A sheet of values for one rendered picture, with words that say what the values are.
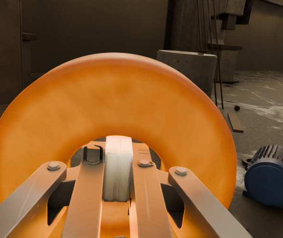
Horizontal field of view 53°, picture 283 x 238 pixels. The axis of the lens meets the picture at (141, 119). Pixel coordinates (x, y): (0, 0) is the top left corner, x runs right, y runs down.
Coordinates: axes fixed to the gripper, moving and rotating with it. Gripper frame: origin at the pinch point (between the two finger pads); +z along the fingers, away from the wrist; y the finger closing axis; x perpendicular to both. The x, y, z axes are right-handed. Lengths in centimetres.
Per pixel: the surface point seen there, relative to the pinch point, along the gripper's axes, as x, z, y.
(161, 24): 5, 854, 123
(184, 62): -22, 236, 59
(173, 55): -19, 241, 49
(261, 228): -98, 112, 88
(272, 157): -66, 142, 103
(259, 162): -68, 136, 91
